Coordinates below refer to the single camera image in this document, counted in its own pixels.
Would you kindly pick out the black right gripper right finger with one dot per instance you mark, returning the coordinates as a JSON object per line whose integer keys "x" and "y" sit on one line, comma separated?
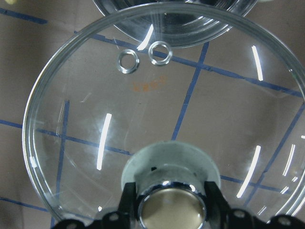
{"x": 217, "y": 206}

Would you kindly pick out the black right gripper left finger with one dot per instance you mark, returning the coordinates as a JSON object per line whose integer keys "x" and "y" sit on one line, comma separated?
{"x": 128, "y": 204}

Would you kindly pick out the glass pot lid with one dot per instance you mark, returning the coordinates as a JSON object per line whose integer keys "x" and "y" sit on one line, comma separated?
{"x": 169, "y": 175}

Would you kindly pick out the pale green steel pot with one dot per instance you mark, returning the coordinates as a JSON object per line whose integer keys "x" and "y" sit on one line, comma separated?
{"x": 177, "y": 29}

